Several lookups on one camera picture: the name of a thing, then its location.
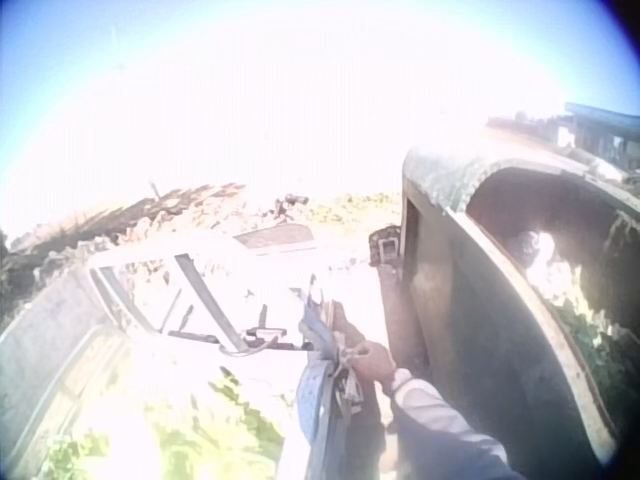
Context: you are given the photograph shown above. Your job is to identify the person's right hand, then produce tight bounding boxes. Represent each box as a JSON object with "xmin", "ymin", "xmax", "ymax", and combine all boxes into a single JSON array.
[{"xmin": 330, "ymin": 299, "xmax": 399, "ymax": 397}]

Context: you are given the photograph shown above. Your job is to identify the square metal tube end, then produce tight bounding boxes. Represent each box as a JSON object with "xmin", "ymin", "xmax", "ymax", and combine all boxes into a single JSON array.
[{"xmin": 368, "ymin": 224, "xmax": 403, "ymax": 267}]

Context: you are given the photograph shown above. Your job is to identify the grey mesh grille panel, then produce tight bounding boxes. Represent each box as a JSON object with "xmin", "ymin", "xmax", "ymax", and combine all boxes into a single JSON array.
[{"xmin": 233, "ymin": 221, "xmax": 319, "ymax": 255}]

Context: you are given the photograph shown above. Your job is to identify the dark object on rubble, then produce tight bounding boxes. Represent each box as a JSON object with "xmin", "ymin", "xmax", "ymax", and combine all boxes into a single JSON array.
[{"xmin": 271, "ymin": 191, "xmax": 312, "ymax": 222}]

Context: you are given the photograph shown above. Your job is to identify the green weeds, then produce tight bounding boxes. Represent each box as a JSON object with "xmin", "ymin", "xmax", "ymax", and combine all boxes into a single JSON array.
[{"xmin": 37, "ymin": 364, "xmax": 289, "ymax": 480}]

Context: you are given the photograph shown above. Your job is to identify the stone rubble heap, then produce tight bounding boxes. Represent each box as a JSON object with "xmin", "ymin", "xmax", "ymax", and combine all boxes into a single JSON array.
[{"xmin": 0, "ymin": 180, "xmax": 281, "ymax": 306}]

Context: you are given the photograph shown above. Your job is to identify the green vines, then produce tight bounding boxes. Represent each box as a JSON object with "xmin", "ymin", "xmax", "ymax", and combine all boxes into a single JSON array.
[{"xmin": 529, "ymin": 209, "xmax": 640, "ymax": 436}]

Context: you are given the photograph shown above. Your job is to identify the grey metal sheet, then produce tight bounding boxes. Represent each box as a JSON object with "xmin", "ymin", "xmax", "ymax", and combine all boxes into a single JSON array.
[{"xmin": 0, "ymin": 277, "xmax": 129, "ymax": 454}]

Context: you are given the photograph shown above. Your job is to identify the building with blue roof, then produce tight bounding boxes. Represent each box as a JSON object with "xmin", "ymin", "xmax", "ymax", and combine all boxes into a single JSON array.
[{"xmin": 487, "ymin": 101, "xmax": 640, "ymax": 174}]

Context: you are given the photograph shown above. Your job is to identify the white metal window frame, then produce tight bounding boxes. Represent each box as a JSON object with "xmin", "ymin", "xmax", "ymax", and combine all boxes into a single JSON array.
[{"xmin": 85, "ymin": 234, "xmax": 324, "ymax": 357}]

